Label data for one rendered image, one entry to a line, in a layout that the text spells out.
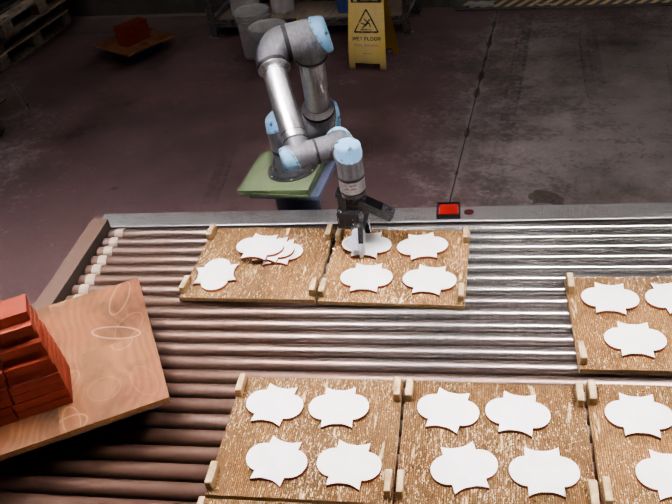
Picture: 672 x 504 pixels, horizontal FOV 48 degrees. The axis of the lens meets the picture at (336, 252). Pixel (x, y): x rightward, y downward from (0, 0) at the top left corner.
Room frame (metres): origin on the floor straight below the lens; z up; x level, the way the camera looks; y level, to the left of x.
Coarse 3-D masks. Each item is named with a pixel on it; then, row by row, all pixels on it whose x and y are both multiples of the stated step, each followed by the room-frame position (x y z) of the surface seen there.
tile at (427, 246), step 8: (432, 232) 1.86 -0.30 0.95; (408, 240) 1.84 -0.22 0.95; (416, 240) 1.83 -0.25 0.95; (424, 240) 1.83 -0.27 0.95; (432, 240) 1.82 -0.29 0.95; (440, 240) 1.82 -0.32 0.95; (400, 248) 1.81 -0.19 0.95; (408, 248) 1.80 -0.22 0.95; (416, 248) 1.79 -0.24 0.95; (424, 248) 1.79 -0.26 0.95; (432, 248) 1.78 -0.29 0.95; (440, 248) 1.78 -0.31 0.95; (408, 256) 1.77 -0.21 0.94; (416, 256) 1.75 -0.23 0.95; (424, 256) 1.75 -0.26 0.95; (432, 256) 1.74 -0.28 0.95
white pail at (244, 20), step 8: (240, 8) 6.10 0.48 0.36; (248, 8) 6.13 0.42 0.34; (256, 8) 6.14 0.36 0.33; (264, 8) 6.09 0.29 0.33; (240, 16) 5.88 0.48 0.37; (248, 16) 5.86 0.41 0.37; (256, 16) 5.87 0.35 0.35; (264, 16) 5.91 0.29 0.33; (240, 24) 5.90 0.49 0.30; (248, 24) 5.86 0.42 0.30; (240, 32) 5.94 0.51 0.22; (248, 40) 5.88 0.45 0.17; (248, 48) 5.89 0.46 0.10; (248, 56) 5.91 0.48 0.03
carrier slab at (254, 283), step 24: (216, 240) 2.00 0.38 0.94; (240, 240) 1.98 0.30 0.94; (312, 240) 1.93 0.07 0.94; (240, 264) 1.85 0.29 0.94; (288, 264) 1.82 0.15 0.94; (312, 264) 1.80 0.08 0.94; (192, 288) 1.77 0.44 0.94; (240, 288) 1.74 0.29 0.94; (264, 288) 1.72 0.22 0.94; (288, 288) 1.70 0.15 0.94
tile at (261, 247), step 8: (248, 240) 1.93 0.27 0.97; (256, 240) 1.93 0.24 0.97; (264, 240) 1.92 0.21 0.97; (272, 240) 1.91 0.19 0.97; (280, 240) 1.91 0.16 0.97; (240, 248) 1.90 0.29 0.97; (248, 248) 1.89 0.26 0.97; (256, 248) 1.88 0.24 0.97; (264, 248) 1.88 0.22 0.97; (272, 248) 1.87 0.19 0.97; (280, 248) 1.87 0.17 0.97; (248, 256) 1.85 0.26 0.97; (256, 256) 1.84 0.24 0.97; (264, 256) 1.84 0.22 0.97; (272, 256) 1.84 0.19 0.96
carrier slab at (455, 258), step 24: (456, 240) 1.82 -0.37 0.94; (336, 264) 1.79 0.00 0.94; (384, 264) 1.75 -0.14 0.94; (408, 264) 1.74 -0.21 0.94; (432, 264) 1.72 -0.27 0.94; (456, 264) 1.70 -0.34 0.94; (336, 288) 1.67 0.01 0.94; (384, 288) 1.64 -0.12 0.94; (408, 288) 1.63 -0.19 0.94; (456, 288) 1.60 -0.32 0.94
